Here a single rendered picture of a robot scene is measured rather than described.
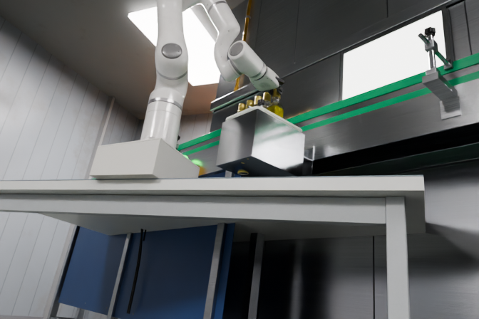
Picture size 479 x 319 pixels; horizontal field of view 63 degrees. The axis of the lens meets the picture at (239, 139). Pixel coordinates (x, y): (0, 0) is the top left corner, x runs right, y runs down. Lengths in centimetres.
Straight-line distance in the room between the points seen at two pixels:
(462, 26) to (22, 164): 416
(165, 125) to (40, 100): 365
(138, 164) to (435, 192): 89
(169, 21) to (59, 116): 358
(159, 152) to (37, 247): 380
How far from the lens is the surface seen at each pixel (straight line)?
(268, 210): 100
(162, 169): 115
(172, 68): 138
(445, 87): 110
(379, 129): 122
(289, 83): 187
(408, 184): 91
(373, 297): 136
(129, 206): 123
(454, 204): 129
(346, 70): 167
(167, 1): 161
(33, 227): 480
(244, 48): 146
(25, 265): 480
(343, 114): 134
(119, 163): 120
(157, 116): 131
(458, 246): 126
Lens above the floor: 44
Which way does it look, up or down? 23 degrees up
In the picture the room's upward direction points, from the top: 8 degrees clockwise
